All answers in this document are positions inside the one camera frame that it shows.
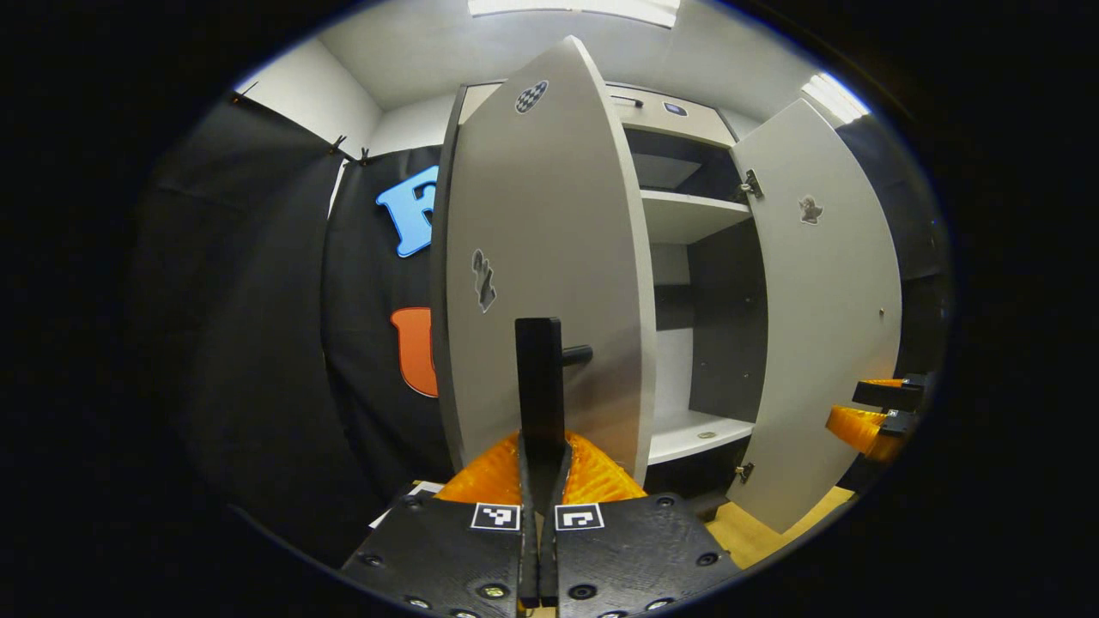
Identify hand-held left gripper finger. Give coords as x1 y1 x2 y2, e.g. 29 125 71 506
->
342 432 543 618
539 432 741 618

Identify black door handle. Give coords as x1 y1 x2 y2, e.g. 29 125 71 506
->
515 317 595 469

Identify black backdrop cloth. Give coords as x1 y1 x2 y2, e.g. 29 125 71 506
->
837 116 952 494
129 90 456 567

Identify long ceiling light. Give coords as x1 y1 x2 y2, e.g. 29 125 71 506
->
468 0 679 28

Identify beige double-door shoe cabinet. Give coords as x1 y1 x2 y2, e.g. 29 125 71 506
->
434 82 769 516

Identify shoe cabinet door square stickers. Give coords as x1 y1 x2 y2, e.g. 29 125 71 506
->
726 99 904 535

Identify shoe cabinet door checkered sticker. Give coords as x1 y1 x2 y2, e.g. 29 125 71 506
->
429 36 658 486

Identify small ceiling light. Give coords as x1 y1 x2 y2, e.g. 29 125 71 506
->
803 73 870 125

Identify white cabinet shelf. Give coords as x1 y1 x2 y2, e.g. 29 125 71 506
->
648 409 756 466
640 189 755 245

